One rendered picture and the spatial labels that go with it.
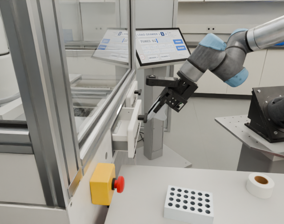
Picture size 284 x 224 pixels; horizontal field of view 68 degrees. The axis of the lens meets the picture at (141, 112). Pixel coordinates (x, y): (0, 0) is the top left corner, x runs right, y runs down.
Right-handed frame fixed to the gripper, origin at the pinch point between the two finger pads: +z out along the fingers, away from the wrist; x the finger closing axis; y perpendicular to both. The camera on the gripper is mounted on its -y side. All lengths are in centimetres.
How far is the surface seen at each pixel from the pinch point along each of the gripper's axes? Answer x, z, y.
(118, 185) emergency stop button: -34.6, 5.1, -2.3
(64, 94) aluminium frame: -41.8, -11.4, -21.5
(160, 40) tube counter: 98, -17, -9
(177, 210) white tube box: -32.3, 4.4, 15.0
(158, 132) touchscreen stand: 97, 47, 37
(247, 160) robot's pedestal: 20, -2, 59
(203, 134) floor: 156, 42, 100
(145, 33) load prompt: 94, -15, -21
